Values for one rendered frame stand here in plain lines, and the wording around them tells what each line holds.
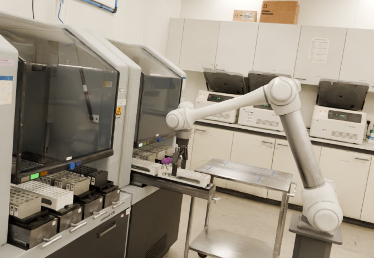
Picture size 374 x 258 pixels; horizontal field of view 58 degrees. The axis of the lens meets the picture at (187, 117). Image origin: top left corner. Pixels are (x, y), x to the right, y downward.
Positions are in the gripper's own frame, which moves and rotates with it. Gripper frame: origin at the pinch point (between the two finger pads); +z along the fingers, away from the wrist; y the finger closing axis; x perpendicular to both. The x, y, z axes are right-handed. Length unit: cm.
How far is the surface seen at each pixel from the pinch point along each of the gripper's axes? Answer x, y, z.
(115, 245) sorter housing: 18, -33, 37
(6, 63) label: 27, -99, -53
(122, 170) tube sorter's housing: 27.3, -18.2, 1.5
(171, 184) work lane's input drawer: 1.0, -6.8, 6.6
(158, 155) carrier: 25.8, 25.3, 0.1
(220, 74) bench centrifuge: 52, 247, -63
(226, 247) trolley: -27, 40, 58
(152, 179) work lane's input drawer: 13.4, -6.7, 6.1
